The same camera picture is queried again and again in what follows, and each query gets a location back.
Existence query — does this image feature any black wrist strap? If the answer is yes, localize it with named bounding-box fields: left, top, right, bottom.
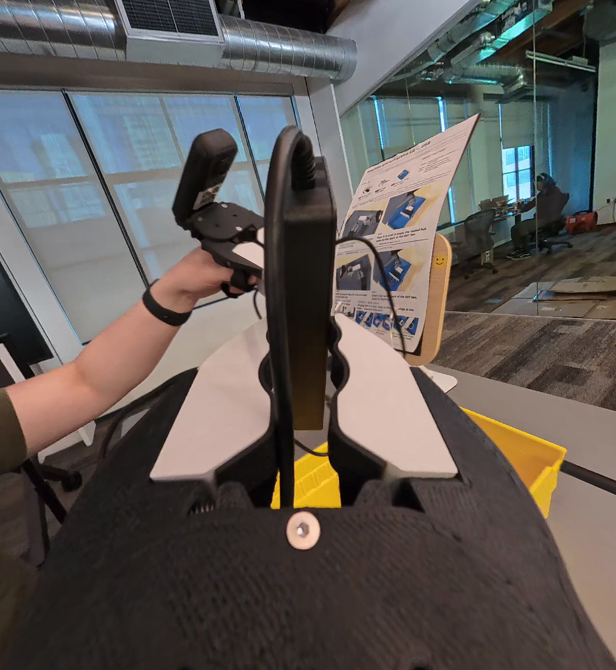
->
left=142, top=280, right=194, bottom=328

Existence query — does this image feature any large dark panel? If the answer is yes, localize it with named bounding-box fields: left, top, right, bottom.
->
left=0, top=213, right=56, bottom=369

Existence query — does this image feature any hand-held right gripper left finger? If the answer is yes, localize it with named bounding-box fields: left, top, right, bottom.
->
left=149, top=318, right=283, bottom=484

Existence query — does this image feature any ceiling air vent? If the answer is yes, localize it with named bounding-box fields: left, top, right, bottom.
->
left=113, top=0, right=226, bottom=67

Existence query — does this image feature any large glass window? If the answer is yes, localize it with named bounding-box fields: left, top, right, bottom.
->
left=0, top=89, right=321, bottom=343

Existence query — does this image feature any silver ventilation duct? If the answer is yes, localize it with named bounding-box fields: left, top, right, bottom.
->
left=0, top=0, right=360, bottom=87

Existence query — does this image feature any orange plug usb cable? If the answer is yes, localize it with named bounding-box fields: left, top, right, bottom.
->
left=250, top=235, right=409, bottom=364

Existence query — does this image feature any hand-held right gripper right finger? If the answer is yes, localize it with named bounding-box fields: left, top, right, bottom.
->
left=329, top=314, right=461, bottom=483

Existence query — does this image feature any person's left hand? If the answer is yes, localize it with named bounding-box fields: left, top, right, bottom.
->
left=151, top=247, right=260, bottom=317

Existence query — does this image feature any person's left forearm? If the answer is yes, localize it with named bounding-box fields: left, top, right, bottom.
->
left=5, top=299, right=185, bottom=458

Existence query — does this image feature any instruction sheet on stand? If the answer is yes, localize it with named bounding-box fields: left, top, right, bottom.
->
left=406, top=235, right=454, bottom=368

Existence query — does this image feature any black 7-port USB hub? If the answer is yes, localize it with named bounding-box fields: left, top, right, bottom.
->
left=263, top=125, right=321, bottom=511

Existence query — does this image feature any yellow plastic bin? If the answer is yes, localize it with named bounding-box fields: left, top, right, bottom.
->
left=270, top=405, right=568, bottom=520

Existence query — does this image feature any instruction poster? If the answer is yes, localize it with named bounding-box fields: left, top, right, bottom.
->
left=331, top=112, right=480, bottom=352

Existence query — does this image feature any flat cardboard sheet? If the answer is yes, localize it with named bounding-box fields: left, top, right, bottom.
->
left=495, top=274, right=616, bottom=321

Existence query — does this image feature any white stand base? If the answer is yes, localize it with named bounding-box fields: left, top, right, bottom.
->
left=421, top=364, right=461, bottom=395

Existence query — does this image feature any black office chair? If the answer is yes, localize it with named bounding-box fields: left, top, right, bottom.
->
left=459, top=209, right=503, bottom=276

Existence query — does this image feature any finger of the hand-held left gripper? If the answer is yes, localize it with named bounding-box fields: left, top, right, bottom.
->
left=231, top=241, right=268, bottom=273

